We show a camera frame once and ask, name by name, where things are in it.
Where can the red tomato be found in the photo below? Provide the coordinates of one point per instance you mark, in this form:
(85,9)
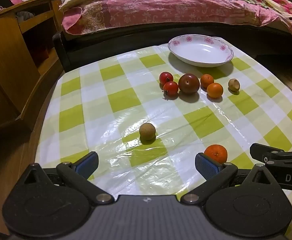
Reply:
(171,89)
(166,78)

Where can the round tan longan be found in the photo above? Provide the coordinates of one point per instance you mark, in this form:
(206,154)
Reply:
(147,131)

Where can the green white checkered tablecloth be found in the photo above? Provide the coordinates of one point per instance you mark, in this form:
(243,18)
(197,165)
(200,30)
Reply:
(121,100)

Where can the black bed frame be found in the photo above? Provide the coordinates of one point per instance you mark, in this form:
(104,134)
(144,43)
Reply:
(86,47)

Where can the wooden cabinet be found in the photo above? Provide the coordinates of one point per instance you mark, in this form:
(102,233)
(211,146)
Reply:
(6,60)

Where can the white floral rimmed plate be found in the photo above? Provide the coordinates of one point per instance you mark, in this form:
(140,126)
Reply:
(200,51)

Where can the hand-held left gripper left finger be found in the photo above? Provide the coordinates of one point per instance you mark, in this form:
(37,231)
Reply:
(88,164)

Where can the grey cloth in cabinet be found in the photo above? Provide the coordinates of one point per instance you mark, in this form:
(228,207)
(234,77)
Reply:
(24,16)

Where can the cracked pale longan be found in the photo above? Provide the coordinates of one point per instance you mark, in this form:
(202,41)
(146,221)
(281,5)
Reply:
(233,84)

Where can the large orange tangerine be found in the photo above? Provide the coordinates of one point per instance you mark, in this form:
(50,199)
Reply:
(217,152)

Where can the pink floral bedsheet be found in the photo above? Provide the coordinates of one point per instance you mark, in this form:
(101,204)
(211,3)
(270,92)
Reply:
(141,11)

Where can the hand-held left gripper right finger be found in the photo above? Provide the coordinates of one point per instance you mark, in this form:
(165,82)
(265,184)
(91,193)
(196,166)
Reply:
(207,166)

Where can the small orange tangerine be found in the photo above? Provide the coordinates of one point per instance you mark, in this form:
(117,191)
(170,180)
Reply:
(206,79)
(214,90)

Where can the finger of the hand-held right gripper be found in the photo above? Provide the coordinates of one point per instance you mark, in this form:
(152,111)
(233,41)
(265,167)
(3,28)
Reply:
(259,151)

